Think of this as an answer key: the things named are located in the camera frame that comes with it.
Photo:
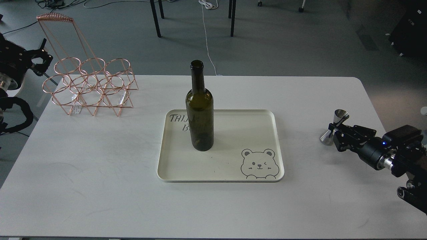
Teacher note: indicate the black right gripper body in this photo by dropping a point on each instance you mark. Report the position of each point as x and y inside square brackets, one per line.
[364, 142]

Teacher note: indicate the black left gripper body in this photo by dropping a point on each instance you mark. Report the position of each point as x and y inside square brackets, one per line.
[14, 61]

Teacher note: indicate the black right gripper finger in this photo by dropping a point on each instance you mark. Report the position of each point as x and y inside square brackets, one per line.
[333, 128]

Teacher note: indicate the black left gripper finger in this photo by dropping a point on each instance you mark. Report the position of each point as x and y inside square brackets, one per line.
[38, 60]

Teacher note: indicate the silver steel jigger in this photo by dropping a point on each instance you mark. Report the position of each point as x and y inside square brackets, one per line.
[340, 116]

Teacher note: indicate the dark green wine bottle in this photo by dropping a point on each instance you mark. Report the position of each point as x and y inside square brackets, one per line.
[200, 109]

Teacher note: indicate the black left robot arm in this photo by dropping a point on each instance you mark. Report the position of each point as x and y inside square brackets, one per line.
[7, 102]

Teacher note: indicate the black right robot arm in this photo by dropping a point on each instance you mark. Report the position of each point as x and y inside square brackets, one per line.
[400, 150]

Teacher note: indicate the cream bear print tray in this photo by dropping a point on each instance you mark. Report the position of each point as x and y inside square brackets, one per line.
[246, 148]

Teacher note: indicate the black equipment case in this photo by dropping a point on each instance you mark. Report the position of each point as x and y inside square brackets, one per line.
[409, 35]

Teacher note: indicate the black table leg left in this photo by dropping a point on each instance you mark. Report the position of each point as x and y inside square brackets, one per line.
[155, 17]

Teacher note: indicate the black table leg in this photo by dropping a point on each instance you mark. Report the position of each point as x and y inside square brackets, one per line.
[231, 15]
[155, 17]

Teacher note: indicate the black table leg right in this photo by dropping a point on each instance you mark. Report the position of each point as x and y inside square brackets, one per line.
[231, 15]

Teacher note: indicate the copper wire wine rack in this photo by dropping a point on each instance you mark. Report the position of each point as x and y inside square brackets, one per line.
[89, 83]

